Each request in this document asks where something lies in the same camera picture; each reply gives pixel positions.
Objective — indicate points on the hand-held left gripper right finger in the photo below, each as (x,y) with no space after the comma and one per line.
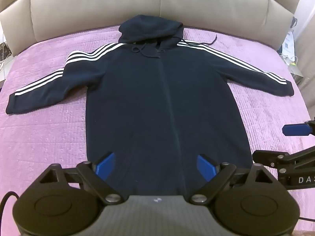
(205,166)

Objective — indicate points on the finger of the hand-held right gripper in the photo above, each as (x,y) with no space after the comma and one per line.
(275,158)
(295,129)

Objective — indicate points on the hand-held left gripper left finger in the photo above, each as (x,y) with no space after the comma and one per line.
(106,165)

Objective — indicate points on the navy hoodie with white stripes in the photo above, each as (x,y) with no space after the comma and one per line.
(157,98)

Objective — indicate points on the grey nightstand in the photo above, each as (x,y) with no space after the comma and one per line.
(299,71)
(2,65)

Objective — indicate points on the pink quilted blanket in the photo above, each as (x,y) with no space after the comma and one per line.
(44,132)

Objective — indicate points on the white paper card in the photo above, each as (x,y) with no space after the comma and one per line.
(289,41)

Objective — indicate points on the beige leather headboard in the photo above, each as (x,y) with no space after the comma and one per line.
(98,2)

